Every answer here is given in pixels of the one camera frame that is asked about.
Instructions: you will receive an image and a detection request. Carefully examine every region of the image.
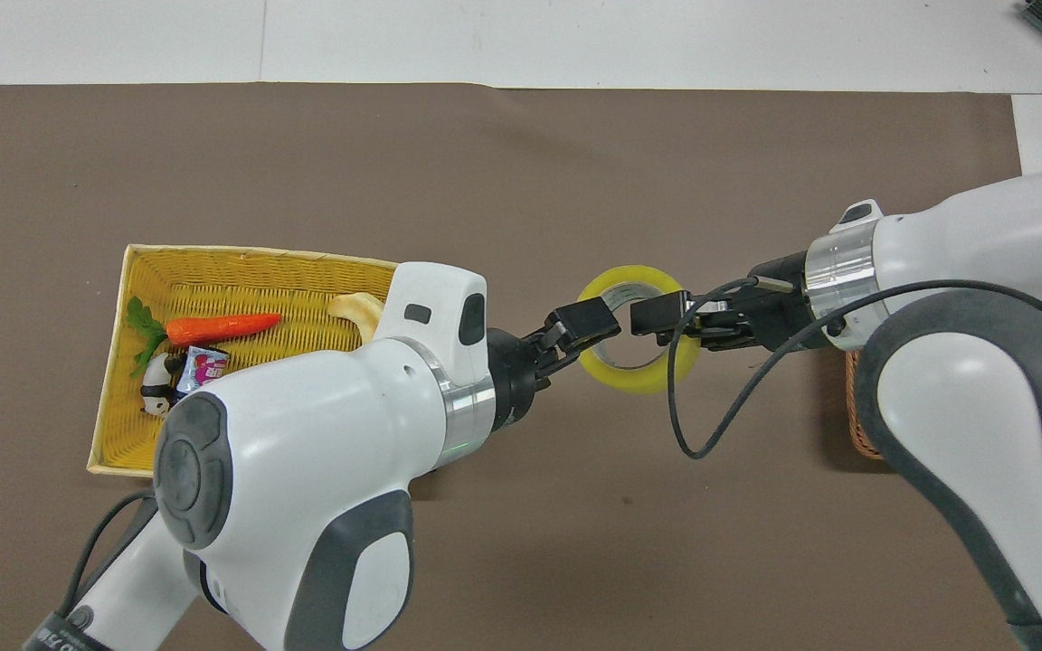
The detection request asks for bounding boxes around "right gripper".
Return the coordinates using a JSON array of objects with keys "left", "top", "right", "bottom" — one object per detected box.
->
[{"left": 630, "top": 250, "right": 817, "bottom": 354}]

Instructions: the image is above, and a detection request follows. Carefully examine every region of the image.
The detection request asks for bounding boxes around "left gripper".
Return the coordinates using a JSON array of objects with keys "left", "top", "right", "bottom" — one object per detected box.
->
[{"left": 487, "top": 297, "right": 622, "bottom": 433}]

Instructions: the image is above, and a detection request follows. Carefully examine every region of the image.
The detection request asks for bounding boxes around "yellow tape roll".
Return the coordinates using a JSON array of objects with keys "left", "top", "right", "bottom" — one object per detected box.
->
[{"left": 575, "top": 264, "right": 699, "bottom": 396}]

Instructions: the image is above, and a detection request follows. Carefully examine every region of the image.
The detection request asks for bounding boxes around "brown wicker basket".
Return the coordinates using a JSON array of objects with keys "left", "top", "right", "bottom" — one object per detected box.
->
[{"left": 844, "top": 348, "right": 886, "bottom": 461}]

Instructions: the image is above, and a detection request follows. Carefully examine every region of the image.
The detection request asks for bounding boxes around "yellow wicker basket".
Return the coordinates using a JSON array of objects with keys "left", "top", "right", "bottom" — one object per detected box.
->
[{"left": 87, "top": 243, "right": 401, "bottom": 477}]

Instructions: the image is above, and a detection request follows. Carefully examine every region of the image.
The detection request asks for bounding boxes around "cream toy banana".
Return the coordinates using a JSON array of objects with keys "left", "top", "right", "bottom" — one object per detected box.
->
[{"left": 327, "top": 290, "right": 387, "bottom": 345}]

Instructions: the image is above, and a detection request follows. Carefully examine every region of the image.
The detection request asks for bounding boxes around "orange toy carrot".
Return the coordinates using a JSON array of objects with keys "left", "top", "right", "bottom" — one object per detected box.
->
[{"left": 127, "top": 296, "right": 284, "bottom": 380}]

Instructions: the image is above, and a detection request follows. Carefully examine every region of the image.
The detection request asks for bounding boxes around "small snack packet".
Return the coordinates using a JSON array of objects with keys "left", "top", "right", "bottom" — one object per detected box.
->
[{"left": 175, "top": 344, "right": 232, "bottom": 395}]

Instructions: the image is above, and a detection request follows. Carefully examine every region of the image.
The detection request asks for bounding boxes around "panda toy figure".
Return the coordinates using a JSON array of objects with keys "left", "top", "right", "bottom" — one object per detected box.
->
[{"left": 138, "top": 352, "right": 185, "bottom": 418}]

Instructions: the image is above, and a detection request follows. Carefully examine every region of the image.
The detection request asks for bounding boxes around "black cable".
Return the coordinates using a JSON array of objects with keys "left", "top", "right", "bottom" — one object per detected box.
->
[
  {"left": 58, "top": 490, "right": 161, "bottom": 627},
  {"left": 666, "top": 274, "right": 1042, "bottom": 460}
]

